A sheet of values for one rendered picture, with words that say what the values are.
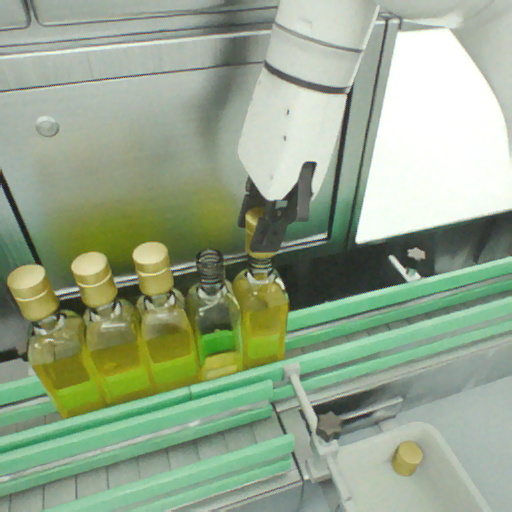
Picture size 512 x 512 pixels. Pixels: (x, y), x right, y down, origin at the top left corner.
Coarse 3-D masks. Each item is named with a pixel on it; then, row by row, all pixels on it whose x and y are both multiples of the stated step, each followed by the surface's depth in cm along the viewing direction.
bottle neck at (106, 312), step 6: (114, 300) 45; (90, 306) 44; (102, 306) 44; (108, 306) 44; (114, 306) 45; (96, 312) 45; (102, 312) 45; (108, 312) 45; (114, 312) 46; (96, 318) 45; (102, 318) 45; (108, 318) 45
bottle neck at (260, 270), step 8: (248, 256) 48; (272, 256) 47; (248, 264) 48; (256, 264) 47; (264, 264) 47; (272, 264) 48; (248, 272) 50; (256, 272) 48; (264, 272) 48; (272, 272) 49; (256, 280) 49; (264, 280) 49
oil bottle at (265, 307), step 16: (240, 272) 52; (240, 288) 50; (256, 288) 49; (272, 288) 49; (240, 304) 51; (256, 304) 49; (272, 304) 50; (288, 304) 51; (256, 320) 51; (272, 320) 52; (256, 336) 53; (272, 336) 54; (256, 352) 55; (272, 352) 56
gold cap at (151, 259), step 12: (144, 252) 43; (156, 252) 43; (144, 264) 42; (156, 264) 42; (168, 264) 44; (144, 276) 43; (156, 276) 43; (168, 276) 44; (144, 288) 44; (156, 288) 44; (168, 288) 45
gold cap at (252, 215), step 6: (252, 210) 45; (258, 210) 45; (246, 216) 45; (252, 216) 44; (258, 216) 44; (246, 222) 45; (252, 222) 44; (246, 228) 45; (252, 228) 44; (246, 234) 46; (252, 234) 45; (246, 240) 46; (246, 246) 47
